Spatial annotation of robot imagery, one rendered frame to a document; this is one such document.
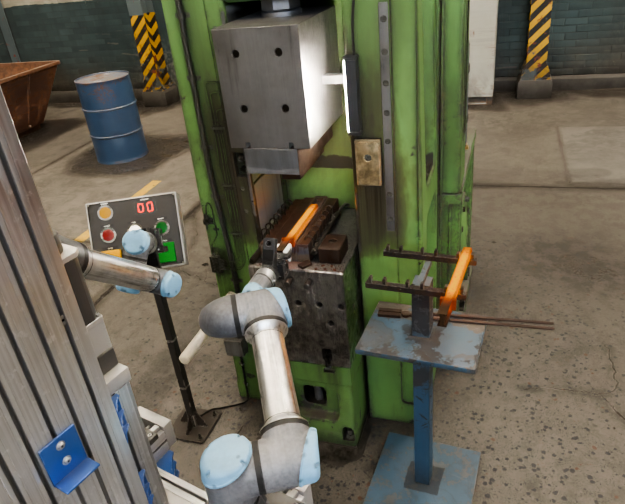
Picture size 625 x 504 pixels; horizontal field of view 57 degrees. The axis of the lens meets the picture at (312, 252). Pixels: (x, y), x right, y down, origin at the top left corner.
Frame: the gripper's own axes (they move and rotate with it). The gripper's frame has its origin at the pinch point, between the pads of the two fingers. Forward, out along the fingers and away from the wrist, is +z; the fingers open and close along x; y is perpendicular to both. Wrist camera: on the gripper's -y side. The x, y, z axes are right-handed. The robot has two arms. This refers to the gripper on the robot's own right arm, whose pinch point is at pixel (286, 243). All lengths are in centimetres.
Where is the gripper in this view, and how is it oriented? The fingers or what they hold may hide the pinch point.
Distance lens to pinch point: 214.7
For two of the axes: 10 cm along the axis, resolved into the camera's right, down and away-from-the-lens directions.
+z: 3.1, -4.8, 8.2
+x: 9.5, 0.6, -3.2
